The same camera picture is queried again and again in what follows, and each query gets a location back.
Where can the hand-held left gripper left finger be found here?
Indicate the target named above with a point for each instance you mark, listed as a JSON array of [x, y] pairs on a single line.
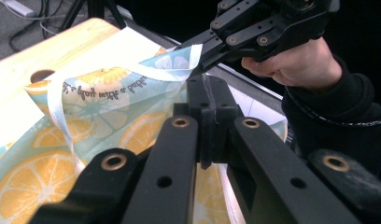
[[204, 133]]

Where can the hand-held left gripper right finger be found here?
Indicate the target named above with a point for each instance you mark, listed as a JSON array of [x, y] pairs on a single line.
[[221, 124]]

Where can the orange fruit print bag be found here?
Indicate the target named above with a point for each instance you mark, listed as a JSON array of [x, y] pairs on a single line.
[[101, 124]]

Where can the black metal stand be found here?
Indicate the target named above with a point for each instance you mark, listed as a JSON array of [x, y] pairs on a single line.
[[98, 12]]

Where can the white power strip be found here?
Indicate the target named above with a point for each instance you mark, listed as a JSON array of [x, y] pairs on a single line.
[[19, 7]]

